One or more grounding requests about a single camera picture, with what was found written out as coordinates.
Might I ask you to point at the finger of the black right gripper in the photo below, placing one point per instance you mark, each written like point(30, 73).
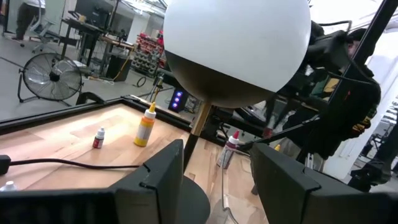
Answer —
point(293, 109)
point(271, 109)

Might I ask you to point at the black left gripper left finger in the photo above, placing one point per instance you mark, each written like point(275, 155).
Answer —
point(161, 186)

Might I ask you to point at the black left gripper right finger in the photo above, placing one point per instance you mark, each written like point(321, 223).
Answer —
point(280, 186)

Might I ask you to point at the large yellow squeeze bottle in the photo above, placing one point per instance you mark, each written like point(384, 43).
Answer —
point(144, 130)

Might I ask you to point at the large dark red squeeze bottle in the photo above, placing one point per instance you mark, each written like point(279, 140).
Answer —
point(228, 152)

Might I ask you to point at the small orange-red bottle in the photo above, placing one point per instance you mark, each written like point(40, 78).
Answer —
point(98, 140)

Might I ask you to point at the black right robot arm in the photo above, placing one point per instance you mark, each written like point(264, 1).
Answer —
point(351, 102)

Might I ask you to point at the white globe table lamp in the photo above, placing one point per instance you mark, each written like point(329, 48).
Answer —
point(236, 46)

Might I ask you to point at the black box with blue lights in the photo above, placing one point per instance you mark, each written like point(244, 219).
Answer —
point(178, 99)

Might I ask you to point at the black floor cabinet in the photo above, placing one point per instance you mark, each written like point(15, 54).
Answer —
point(116, 70)

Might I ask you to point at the red parts bin rack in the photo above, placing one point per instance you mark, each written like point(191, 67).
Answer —
point(149, 53)

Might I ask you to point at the wooden workbench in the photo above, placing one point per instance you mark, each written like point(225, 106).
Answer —
point(118, 43)

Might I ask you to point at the black floor fan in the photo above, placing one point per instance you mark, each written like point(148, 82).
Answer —
point(51, 76)

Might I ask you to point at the black desk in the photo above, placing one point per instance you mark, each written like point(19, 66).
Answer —
point(84, 28)

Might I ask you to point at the light grey office chair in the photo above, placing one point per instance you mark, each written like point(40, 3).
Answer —
point(43, 31)

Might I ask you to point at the person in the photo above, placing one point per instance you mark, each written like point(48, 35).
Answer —
point(26, 15)

